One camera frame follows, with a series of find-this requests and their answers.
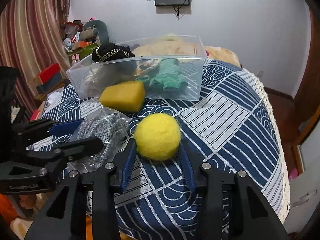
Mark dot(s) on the green storage bin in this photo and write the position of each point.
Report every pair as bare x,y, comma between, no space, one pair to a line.
83,52

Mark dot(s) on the clear plastic storage box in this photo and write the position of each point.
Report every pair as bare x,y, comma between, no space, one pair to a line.
192,67

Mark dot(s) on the white cloth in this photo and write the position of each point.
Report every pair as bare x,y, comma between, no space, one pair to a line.
100,78

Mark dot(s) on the blue white patterned tablecloth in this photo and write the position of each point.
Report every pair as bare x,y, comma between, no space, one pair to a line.
231,127

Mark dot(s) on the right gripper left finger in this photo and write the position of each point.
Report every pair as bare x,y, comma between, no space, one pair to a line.
113,177

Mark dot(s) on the striped red beige curtain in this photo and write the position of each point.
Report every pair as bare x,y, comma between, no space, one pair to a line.
31,40

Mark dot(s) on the green knitted sock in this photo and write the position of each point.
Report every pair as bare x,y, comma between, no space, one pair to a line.
167,77

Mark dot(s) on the wooden door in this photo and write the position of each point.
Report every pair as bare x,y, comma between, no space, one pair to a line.
306,101

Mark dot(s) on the yellow felt ball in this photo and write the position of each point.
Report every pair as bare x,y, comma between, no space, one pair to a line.
158,137

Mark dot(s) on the grey socks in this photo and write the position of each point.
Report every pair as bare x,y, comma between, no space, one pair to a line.
110,126

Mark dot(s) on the grey plush dinosaur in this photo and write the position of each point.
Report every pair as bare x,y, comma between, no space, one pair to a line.
95,31

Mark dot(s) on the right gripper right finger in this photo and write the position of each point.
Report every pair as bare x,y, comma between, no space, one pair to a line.
203,178

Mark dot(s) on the floral fabric scrunchie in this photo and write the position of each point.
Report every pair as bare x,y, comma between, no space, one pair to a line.
143,67

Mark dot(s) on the yellow sponge block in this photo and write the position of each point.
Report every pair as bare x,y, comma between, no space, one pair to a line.
124,97

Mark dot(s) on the beige patchwork blanket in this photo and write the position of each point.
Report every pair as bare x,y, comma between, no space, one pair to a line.
179,47

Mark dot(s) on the pink rabbit plush toy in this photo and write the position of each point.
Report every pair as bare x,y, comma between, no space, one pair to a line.
75,59

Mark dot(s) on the black cloth with chain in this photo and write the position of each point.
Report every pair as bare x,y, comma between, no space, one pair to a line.
111,52

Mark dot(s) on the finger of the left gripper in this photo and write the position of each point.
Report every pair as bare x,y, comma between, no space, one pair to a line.
57,127
67,152

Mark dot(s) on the red box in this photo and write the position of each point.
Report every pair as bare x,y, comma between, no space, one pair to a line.
44,76

